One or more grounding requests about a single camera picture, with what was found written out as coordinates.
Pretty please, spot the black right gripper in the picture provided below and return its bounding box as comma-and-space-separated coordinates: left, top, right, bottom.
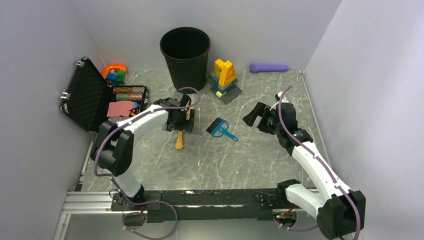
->
243, 101, 283, 135

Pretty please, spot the yellow slotted plastic scoop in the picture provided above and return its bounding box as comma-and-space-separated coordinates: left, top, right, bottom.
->
174, 106, 195, 151

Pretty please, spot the blue brush with black bristles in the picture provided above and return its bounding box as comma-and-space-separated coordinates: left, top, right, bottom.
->
206, 117, 239, 142

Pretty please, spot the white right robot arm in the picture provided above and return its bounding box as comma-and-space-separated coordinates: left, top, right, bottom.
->
242, 102, 366, 240

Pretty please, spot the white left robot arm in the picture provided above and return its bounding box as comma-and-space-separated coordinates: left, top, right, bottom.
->
90, 90, 194, 210

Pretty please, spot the purple cylinder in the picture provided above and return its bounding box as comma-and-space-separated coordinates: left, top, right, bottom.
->
249, 63, 289, 73

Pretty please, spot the yellow toy brick building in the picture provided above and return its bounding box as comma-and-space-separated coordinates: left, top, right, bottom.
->
206, 58, 242, 105

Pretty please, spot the black plastic trash bin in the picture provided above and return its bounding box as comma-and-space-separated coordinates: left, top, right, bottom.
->
159, 26, 211, 94

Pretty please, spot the orange tape dispenser toy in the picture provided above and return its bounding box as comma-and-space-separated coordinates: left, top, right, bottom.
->
101, 63, 128, 86

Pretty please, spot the black poker chip case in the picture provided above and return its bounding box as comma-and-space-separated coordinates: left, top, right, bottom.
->
59, 57, 149, 133

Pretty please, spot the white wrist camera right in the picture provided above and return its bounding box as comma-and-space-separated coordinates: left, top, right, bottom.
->
275, 91, 289, 105

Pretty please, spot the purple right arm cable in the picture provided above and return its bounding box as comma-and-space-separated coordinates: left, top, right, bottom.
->
277, 85, 362, 240

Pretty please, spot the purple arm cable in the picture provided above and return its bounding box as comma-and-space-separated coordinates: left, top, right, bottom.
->
277, 85, 362, 240
93, 87, 202, 206

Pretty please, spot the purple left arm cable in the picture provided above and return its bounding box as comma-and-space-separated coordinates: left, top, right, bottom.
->
93, 87, 202, 206

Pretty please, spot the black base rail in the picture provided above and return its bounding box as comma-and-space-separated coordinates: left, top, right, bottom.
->
110, 188, 293, 223

